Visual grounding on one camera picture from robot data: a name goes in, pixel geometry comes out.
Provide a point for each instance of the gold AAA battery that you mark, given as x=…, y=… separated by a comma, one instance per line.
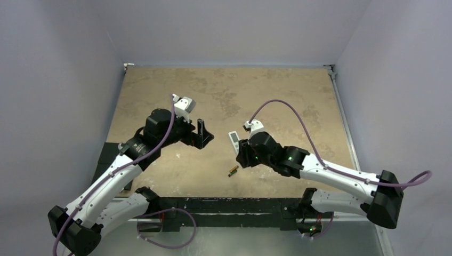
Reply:
x=234, y=168

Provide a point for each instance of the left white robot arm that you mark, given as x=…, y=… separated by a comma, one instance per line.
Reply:
x=80, y=225

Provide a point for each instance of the white remote control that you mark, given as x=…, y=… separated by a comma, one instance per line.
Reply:
x=234, y=138

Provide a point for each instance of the aluminium frame rail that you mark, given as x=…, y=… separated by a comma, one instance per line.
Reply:
x=333, y=75

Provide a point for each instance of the green AAA battery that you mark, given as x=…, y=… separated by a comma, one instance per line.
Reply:
x=232, y=173

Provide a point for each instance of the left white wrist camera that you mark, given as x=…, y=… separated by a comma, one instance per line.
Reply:
x=183, y=106

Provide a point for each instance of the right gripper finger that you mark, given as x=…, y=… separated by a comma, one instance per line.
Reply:
x=243, y=149
x=245, y=159

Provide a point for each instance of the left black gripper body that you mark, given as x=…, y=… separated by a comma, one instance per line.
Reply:
x=183, y=133

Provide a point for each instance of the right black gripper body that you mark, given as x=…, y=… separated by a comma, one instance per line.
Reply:
x=245, y=157

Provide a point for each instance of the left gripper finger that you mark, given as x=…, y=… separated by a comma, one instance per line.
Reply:
x=208, y=137
x=200, y=134

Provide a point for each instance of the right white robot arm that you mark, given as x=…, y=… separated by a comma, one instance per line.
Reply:
x=375, y=196

